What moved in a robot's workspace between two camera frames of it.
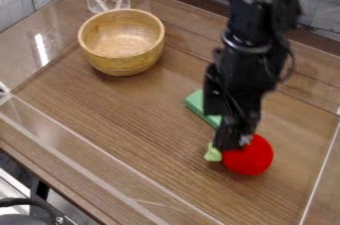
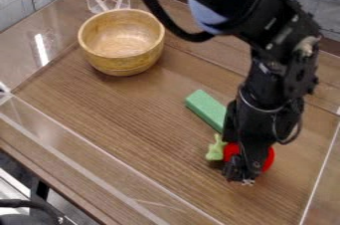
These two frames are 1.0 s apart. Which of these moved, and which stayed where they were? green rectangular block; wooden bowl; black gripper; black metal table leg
Moved: black gripper
Stayed: green rectangular block; black metal table leg; wooden bowl
